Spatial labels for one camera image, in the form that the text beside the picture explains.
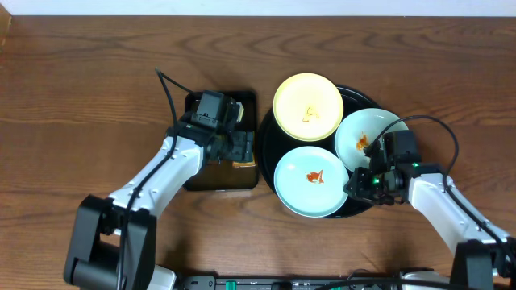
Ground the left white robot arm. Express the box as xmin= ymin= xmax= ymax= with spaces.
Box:
xmin=64 ymin=100 xmax=253 ymax=289

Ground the light blue plate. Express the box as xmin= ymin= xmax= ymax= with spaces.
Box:
xmin=273 ymin=146 xmax=349 ymax=218
xmin=334 ymin=108 xmax=399 ymax=172

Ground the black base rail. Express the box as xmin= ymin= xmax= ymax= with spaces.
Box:
xmin=177 ymin=274 xmax=408 ymax=290

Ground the round black serving tray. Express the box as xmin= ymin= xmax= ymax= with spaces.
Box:
xmin=255 ymin=85 xmax=381 ymax=194

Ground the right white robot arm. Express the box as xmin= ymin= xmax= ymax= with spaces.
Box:
xmin=344 ymin=149 xmax=515 ymax=289

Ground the light blue front plate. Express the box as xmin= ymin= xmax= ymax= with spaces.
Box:
xmin=273 ymin=146 xmax=349 ymax=218

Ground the yellow plate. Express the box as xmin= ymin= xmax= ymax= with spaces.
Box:
xmin=273 ymin=72 xmax=344 ymax=142

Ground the black rectangular water tray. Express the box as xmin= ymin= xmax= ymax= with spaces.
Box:
xmin=183 ymin=90 xmax=259 ymax=191

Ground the yellow sponge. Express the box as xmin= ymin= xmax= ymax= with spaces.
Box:
xmin=231 ymin=102 xmax=257 ymax=169

